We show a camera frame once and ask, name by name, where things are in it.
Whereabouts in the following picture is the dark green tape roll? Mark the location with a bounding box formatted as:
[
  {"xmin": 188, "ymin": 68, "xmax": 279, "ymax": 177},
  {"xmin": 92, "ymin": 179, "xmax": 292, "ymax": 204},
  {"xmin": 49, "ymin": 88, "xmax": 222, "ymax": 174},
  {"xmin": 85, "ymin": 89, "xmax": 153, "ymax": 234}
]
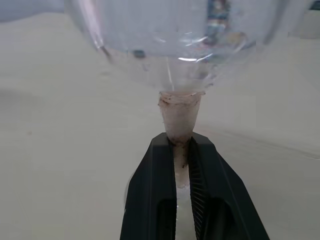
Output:
[{"xmin": 130, "ymin": 49, "xmax": 147, "ymax": 60}]

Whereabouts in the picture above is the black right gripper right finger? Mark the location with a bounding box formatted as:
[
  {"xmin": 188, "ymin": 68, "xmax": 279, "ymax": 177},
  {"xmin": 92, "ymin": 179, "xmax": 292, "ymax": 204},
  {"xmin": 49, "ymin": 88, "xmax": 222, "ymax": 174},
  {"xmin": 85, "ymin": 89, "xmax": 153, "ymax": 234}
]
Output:
[{"xmin": 187, "ymin": 133, "xmax": 271, "ymax": 240}]

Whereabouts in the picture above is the clear plastic wine glass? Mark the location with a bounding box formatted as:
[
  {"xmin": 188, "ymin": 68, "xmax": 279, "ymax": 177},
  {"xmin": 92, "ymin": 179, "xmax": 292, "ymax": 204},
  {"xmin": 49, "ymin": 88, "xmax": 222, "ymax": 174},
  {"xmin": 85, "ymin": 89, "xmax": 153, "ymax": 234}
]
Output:
[{"xmin": 62, "ymin": 0, "xmax": 271, "ymax": 223}]

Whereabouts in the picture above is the marker pen set box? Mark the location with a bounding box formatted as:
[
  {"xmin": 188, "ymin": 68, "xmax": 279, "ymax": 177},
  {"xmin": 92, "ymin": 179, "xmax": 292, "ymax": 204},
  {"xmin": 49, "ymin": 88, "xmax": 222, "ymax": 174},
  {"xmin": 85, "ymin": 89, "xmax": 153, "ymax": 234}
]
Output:
[{"xmin": 202, "ymin": 0, "xmax": 246, "ymax": 52}]

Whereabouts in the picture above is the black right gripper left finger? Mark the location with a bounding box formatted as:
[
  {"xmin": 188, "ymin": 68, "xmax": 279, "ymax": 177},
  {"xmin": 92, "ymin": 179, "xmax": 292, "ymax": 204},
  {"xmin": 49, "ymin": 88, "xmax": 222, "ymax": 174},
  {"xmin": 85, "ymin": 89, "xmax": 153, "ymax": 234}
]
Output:
[{"xmin": 119, "ymin": 132, "xmax": 179, "ymax": 240}]

